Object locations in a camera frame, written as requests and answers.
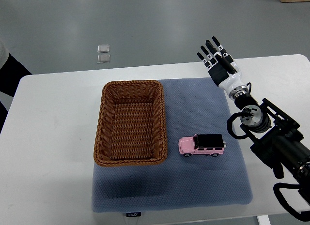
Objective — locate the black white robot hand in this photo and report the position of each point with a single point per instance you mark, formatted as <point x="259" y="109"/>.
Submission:
<point x="222" y="68"/>

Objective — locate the pink toy car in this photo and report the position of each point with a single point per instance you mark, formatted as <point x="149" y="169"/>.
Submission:
<point x="202" y="144"/>

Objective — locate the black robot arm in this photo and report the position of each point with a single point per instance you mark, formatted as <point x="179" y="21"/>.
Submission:
<point x="276" y="142"/>

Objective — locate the brown wicker basket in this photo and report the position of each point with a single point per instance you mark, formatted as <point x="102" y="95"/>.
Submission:
<point x="131" y="126"/>

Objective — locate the blue grey mat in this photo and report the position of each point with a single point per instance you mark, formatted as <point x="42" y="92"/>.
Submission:
<point x="193" y="106"/>

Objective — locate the upper floor socket plate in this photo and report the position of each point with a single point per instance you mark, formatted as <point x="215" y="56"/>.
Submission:
<point x="105" y="48"/>

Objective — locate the white table leg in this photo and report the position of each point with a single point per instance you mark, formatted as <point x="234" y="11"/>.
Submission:
<point x="263" y="220"/>

